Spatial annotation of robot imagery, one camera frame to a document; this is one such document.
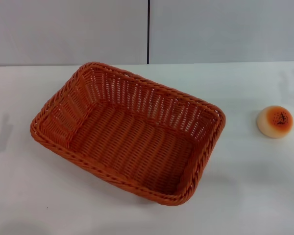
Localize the orange woven plastic basket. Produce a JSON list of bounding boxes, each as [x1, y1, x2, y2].
[[30, 61, 226, 202]]

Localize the round toy bread bun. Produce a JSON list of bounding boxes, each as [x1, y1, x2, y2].
[[256, 105, 294, 139]]

